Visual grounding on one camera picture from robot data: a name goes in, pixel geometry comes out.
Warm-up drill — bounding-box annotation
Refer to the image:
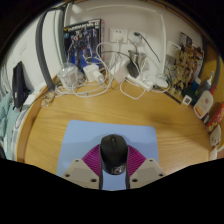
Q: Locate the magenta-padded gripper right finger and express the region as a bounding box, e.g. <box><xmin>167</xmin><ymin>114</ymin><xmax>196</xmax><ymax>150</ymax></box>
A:
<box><xmin>124</xmin><ymin>143</ymin><xmax>167</xmax><ymax>190</ymax></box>

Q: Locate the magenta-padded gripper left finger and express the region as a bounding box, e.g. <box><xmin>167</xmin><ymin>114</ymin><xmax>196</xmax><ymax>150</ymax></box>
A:
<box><xmin>62</xmin><ymin>143</ymin><xmax>104</xmax><ymax>190</ymax></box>

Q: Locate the black computer mouse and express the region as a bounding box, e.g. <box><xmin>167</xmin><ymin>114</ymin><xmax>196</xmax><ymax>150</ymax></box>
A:
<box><xmin>99</xmin><ymin>134</ymin><xmax>129</xmax><ymax>175</ymax></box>

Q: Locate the light blue mouse pad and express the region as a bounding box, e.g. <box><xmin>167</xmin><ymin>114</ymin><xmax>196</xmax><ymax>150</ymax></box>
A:
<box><xmin>56</xmin><ymin>119</ymin><xmax>160</xmax><ymax>192</ymax></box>

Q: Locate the clear plastic cup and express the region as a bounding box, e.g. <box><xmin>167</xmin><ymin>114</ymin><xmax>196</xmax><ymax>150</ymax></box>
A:
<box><xmin>208</xmin><ymin>146</ymin><xmax>220</xmax><ymax>161</ymax></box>

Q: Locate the white power strip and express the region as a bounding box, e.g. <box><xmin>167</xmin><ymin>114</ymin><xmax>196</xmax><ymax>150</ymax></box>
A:
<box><xmin>126</xmin><ymin>74</ymin><xmax>154</xmax><ymax>93</ymax></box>

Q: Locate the small white cube clock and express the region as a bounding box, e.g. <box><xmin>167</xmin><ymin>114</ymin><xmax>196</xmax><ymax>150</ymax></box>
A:
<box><xmin>181</xmin><ymin>95</ymin><xmax>193</xmax><ymax>106</ymax></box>

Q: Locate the white desk lamp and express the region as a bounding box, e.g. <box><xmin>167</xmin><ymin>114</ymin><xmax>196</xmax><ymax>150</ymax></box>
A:
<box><xmin>68</xmin><ymin>1</ymin><xmax>171</xmax><ymax>89</ymax></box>

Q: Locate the green round tin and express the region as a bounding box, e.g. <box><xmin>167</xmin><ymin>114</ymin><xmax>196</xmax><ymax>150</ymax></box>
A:
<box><xmin>183</xmin><ymin>86</ymin><xmax>198</xmax><ymax>99</ymax></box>

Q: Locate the white power adapter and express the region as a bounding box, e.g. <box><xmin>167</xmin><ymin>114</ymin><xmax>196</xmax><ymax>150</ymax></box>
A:
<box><xmin>82</xmin><ymin>64</ymin><xmax>105</xmax><ymax>85</ymax></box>

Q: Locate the white red-capped lotion bottle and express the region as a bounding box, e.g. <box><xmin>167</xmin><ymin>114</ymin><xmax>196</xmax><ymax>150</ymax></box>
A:
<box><xmin>193</xmin><ymin>89</ymin><xmax>214</xmax><ymax>120</ymax></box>

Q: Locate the clear plastic jar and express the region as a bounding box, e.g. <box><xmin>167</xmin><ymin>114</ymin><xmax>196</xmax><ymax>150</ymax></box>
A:
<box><xmin>57</xmin><ymin>62</ymin><xmax>79</xmax><ymax>88</ymax></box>

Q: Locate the red yellow-lidded snack can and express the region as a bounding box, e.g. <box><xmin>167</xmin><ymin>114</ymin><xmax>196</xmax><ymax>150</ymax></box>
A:
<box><xmin>205</xmin><ymin>102</ymin><xmax>224</xmax><ymax>134</ymax></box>

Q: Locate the teal cloth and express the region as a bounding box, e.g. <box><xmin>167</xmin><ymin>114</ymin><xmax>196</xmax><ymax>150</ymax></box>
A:
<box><xmin>0</xmin><ymin>91</ymin><xmax>19</xmax><ymax>158</ymax></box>

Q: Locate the brown tree creature figurine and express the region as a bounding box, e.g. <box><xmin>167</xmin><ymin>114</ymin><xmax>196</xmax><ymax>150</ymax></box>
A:
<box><xmin>168</xmin><ymin>46</ymin><xmax>201</xmax><ymax>98</ymax></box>

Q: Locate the metal cup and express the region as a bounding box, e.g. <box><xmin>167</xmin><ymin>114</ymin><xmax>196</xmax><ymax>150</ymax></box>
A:
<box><xmin>127</xmin><ymin>49</ymin><xmax>148</xmax><ymax>73</ymax></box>

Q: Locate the dark white-nozzle spray bottle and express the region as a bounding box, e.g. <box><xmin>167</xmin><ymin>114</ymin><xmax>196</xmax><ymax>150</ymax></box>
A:
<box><xmin>199</xmin><ymin>70</ymin><xmax>215</xmax><ymax>96</ymax></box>

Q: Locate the black bag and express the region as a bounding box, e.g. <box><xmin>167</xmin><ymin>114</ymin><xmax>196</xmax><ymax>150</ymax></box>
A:
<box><xmin>11</xmin><ymin>60</ymin><xmax>30</xmax><ymax>109</ymax></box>

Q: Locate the blue robot model kit box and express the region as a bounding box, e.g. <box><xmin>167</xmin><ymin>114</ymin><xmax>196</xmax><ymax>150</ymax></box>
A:
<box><xmin>63</xmin><ymin>18</ymin><xmax>106</xmax><ymax>73</ymax></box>

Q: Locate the colourful printed box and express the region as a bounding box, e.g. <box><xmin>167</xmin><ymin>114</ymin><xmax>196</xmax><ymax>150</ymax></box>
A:
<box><xmin>178</xmin><ymin>31</ymin><xmax>195</xmax><ymax>48</ymax></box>

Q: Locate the white charging cable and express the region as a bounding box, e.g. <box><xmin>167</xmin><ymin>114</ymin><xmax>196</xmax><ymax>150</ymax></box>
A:
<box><xmin>53</xmin><ymin>41</ymin><xmax>148</xmax><ymax>101</ymax></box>

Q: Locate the white wall-mounted box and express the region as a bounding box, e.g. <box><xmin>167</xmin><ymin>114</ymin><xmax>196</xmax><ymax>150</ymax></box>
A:
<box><xmin>165</xmin><ymin>40</ymin><xmax>181</xmax><ymax>58</ymax></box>

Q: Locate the white wall socket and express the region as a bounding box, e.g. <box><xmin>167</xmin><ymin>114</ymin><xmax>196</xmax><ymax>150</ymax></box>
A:
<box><xmin>129</xmin><ymin>29</ymin><xmax>148</xmax><ymax>44</ymax></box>
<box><xmin>109</xmin><ymin>28</ymin><xmax>129</xmax><ymax>43</ymax></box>

